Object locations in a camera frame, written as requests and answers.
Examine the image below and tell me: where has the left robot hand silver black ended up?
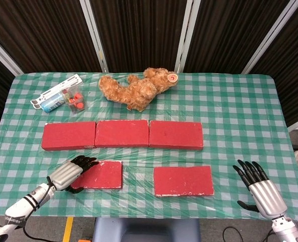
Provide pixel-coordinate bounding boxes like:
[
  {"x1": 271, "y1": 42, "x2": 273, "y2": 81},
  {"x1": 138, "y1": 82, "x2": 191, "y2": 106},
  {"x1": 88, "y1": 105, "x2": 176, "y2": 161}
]
[{"x1": 47, "y1": 155, "x2": 100, "y2": 195}]

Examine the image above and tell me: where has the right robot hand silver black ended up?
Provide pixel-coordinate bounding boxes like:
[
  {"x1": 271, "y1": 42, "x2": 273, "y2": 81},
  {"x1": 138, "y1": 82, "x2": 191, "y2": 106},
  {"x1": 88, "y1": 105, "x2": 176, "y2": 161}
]
[{"x1": 232, "y1": 159, "x2": 288, "y2": 220}]

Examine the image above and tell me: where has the yellow floor tape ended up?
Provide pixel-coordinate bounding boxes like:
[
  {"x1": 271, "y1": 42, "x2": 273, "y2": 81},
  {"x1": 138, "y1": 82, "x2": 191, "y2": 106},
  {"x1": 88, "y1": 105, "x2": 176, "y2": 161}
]
[{"x1": 62, "y1": 216, "x2": 74, "y2": 242}]

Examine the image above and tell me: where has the blue white can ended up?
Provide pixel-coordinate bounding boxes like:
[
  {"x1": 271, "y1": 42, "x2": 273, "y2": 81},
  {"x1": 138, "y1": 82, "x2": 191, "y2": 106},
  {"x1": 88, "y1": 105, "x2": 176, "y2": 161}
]
[{"x1": 41, "y1": 92, "x2": 66, "y2": 113}]

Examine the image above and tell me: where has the clear cup with red caps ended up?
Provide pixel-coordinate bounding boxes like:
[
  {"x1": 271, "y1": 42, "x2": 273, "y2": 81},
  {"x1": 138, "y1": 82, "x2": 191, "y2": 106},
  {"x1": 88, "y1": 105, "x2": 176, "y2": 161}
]
[{"x1": 60, "y1": 85, "x2": 89, "y2": 114}]

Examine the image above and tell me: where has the green white checkered tablecloth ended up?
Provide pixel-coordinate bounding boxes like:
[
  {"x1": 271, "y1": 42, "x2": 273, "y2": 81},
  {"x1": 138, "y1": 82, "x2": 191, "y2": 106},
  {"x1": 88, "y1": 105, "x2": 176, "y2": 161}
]
[{"x1": 0, "y1": 72, "x2": 298, "y2": 222}]

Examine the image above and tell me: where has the white slotted plastic strip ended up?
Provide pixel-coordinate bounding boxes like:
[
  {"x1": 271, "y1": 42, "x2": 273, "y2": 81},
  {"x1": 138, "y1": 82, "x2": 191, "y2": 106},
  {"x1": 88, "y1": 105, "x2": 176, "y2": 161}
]
[{"x1": 30, "y1": 73, "x2": 83, "y2": 111}]

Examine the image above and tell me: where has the blue grey chair seat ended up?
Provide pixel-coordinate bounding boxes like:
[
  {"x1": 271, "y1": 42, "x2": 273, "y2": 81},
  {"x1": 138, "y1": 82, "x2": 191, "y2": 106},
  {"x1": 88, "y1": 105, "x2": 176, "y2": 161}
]
[{"x1": 92, "y1": 217, "x2": 202, "y2": 242}]

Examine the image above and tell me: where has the brown plush toy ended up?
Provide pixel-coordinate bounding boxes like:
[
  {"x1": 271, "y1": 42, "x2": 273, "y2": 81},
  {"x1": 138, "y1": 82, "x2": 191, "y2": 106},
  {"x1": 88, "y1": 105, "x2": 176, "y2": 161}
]
[{"x1": 98, "y1": 67, "x2": 179, "y2": 112}]

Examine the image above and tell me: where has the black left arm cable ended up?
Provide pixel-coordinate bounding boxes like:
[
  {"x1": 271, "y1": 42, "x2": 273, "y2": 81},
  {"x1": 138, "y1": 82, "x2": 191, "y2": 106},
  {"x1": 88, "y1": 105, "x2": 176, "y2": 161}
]
[{"x1": 22, "y1": 175, "x2": 57, "y2": 242}]

